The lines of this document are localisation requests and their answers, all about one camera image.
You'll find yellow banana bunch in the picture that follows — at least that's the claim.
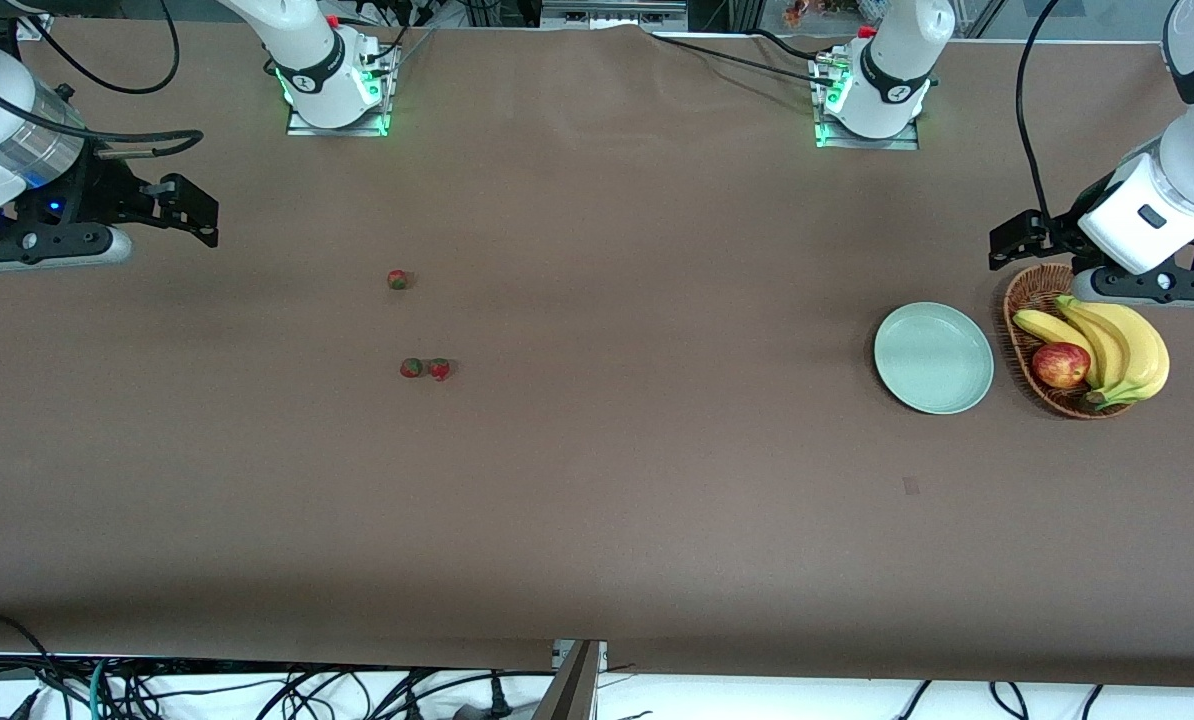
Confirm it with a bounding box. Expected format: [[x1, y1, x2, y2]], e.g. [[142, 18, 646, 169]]
[[1014, 295, 1171, 411]]

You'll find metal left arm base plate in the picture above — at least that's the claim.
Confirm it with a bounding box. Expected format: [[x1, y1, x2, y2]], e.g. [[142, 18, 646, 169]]
[[814, 55, 920, 151]]

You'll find pale green plate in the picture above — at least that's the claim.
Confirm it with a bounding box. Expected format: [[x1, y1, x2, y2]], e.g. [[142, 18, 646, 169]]
[[874, 302, 995, 415]]

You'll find aluminium frame rail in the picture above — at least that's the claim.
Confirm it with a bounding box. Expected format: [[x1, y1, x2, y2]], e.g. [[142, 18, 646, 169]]
[[540, 0, 690, 31]]

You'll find black cable on table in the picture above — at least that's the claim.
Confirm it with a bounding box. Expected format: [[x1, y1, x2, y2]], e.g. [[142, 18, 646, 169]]
[[752, 28, 834, 61], [652, 34, 826, 81]]

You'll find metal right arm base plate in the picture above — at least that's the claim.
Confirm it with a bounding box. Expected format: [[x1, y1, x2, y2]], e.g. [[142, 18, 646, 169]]
[[287, 45, 390, 138]]

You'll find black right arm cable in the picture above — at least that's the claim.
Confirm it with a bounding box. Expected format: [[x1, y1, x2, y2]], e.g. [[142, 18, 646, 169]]
[[0, 0, 204, 159]]

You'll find brown table cover sheet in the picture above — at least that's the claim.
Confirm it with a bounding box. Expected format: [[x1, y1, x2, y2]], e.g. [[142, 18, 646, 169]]
[[0, 18, 1194, 689]]

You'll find red apple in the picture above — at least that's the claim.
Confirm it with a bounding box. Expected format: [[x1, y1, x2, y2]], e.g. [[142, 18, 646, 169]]
[[1032, 342, 1092, 390]]

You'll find thick black floor cable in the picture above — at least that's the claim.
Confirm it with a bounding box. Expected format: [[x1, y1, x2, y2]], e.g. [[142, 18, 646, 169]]
[[0, 610, 58, 706]]

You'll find aluminium table post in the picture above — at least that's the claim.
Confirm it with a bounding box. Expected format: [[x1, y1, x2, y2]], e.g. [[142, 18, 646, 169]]
[[532, 640, 608, 720]]

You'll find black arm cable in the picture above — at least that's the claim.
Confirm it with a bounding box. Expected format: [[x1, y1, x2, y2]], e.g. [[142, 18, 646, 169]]
[[0, 0, 204, 159], [1014, 0, 1064, 218]]

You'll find brown wicker basket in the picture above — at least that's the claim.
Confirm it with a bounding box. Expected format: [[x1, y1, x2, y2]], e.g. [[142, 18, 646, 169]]
[[1003, 263, 1140, 420]]

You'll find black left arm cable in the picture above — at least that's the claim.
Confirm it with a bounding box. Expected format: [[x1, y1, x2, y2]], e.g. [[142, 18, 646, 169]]
[[1014, 0, 1064, 218]]

